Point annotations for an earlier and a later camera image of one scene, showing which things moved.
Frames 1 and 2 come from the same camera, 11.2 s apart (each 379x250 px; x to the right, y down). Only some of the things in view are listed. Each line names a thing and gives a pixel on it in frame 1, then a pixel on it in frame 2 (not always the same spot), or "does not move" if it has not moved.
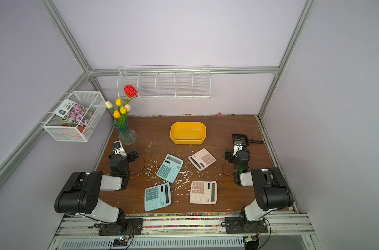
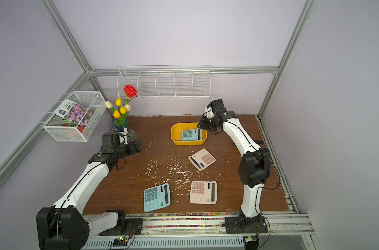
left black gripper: x=131 y=158 to x=133 y=150
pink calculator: x=202 y=159 does not move
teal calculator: x=157 y=197 does not move
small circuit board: x=119 y=242 does not move
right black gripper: x=230 y=154 to x=204 y=124
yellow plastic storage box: x=188 y=133 does not move
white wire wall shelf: x=188 y=81 does not move
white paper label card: x=64 y=108 does not move
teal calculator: x=169 y=168 to x=194 y=134
